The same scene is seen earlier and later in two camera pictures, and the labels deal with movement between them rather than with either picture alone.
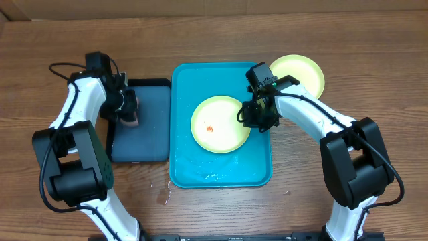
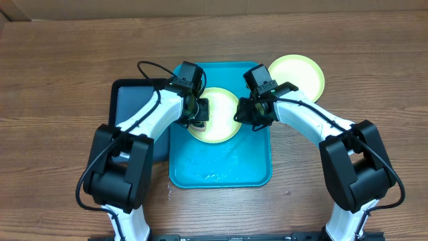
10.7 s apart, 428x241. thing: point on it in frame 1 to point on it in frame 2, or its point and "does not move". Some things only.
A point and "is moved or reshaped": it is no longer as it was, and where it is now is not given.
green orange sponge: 132,123 is moved or reshaped
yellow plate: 304,69 does not move
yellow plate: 215,127 is moved or reshaped
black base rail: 265,236 does not move
